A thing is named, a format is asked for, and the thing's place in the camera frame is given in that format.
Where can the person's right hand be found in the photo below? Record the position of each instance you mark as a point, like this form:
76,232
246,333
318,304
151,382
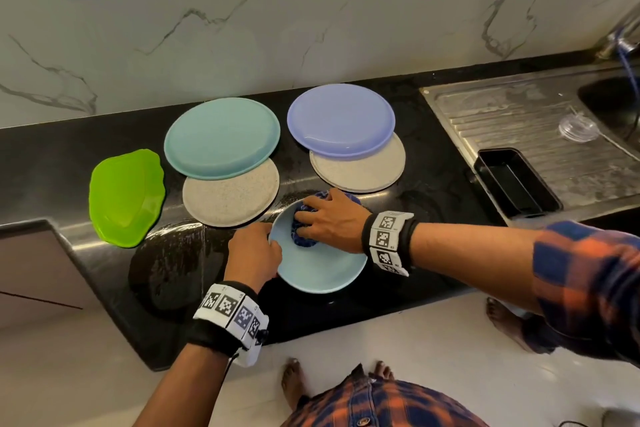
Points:
338,221

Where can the person's left hand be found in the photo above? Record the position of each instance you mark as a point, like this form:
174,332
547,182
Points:
252,257

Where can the blue striped cloth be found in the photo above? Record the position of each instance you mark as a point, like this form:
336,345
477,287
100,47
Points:
300,233

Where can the light blue bowl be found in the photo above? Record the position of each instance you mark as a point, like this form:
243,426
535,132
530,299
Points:
320,270

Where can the speckled white plate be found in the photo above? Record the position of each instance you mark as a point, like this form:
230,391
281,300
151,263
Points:
370,173
230,201

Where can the lavender plate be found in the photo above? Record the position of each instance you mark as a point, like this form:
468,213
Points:
340,119

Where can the teal plate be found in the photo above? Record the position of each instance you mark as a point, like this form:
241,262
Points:
222,136

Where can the green plate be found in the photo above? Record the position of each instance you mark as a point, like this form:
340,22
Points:
125,199

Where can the person's left forearm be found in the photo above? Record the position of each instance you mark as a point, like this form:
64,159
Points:
185,392

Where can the person's right forearm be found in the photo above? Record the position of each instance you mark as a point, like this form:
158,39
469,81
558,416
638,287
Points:
475,262

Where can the person's left foot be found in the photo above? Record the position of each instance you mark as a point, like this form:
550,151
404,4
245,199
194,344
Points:
292,382

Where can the person's right foot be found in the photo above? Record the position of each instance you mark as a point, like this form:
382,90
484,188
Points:
383,370

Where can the left wrist marker band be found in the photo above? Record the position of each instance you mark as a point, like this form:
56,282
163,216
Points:
230,320

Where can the steel sink drainboard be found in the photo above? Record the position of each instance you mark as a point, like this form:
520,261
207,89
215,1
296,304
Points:
480,116

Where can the black plastic tray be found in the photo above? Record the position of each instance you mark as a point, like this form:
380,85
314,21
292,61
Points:
518,183

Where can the brown lower drawer unit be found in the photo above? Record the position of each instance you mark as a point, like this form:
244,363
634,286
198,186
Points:
40,277

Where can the clear plastic lid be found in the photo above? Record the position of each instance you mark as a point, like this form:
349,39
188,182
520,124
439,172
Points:
578,127

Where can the blue orange plaid shirt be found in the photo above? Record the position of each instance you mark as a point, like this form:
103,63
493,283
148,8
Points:
590,287

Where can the steel faucet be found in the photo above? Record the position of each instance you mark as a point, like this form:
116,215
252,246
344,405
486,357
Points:
618,41

